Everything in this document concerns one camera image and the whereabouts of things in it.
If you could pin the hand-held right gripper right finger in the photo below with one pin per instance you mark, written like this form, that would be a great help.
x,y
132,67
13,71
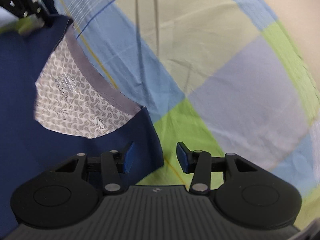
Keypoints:
x,y
182,158

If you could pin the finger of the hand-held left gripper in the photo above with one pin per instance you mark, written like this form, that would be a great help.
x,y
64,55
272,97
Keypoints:
x,y
49,7

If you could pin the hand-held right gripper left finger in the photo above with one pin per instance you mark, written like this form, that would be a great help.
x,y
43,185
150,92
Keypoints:
x,y
128,158

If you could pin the navy blue t-shirt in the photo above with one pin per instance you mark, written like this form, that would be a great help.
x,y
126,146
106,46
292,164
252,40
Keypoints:
x,y
20,105

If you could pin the checkered bed sheet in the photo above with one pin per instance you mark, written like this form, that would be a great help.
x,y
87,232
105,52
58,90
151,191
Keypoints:
x,y
200,45

